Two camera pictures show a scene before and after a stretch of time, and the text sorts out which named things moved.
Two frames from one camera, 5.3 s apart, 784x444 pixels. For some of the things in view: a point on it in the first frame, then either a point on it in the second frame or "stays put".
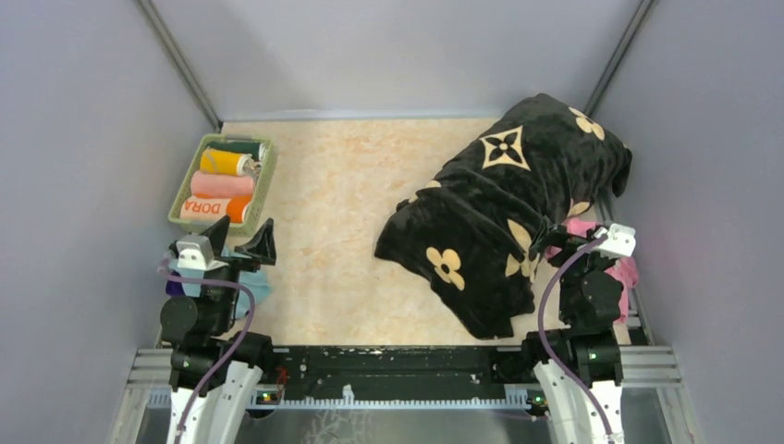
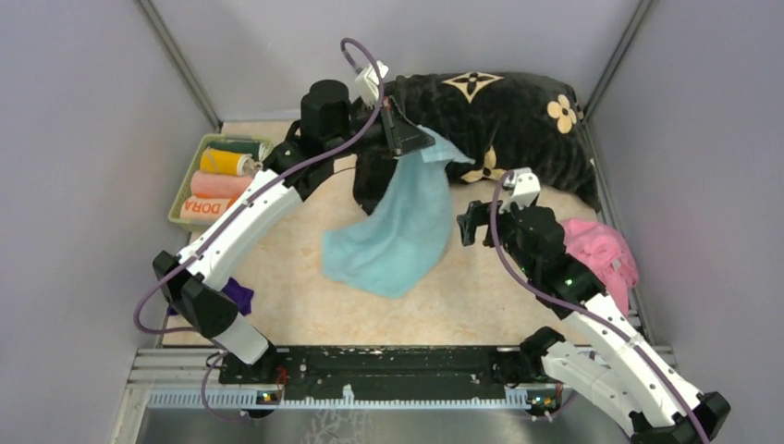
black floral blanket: (467, 240) to (502, 124)
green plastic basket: (249, 226) stays put
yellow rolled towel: (222, 162) stays put
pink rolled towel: (208, 185) stays put
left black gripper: (262, 246) to (398, 134)
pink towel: (624, 270) stays put
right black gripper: (549, 234) to (476, 215)
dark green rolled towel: (247, 148) stays put
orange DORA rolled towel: (213, 207) stays put
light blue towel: (253, 279) to (409, 230)
